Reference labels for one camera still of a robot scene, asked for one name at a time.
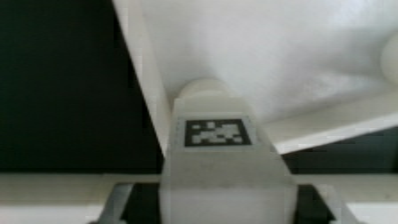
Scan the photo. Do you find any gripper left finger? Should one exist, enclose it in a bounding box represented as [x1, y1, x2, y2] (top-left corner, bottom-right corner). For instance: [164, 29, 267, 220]
[90, 183, 162, 224]

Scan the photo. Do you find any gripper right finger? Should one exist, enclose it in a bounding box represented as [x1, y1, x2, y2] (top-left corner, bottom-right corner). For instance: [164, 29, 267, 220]
[294, 184, 363, 224]

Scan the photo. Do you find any white table leg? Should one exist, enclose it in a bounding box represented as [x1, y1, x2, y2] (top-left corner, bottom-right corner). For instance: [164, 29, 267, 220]
[161, 79, 299, 224]
[381, 34, 398, 85]

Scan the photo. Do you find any white square tabletop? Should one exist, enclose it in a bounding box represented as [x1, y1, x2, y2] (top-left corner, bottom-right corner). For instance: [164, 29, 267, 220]
[113, 0, 398, 153]

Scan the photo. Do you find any white U-shaped fence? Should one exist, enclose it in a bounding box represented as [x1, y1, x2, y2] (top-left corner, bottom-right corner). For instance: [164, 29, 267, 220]
[0, 174, 398, 224]

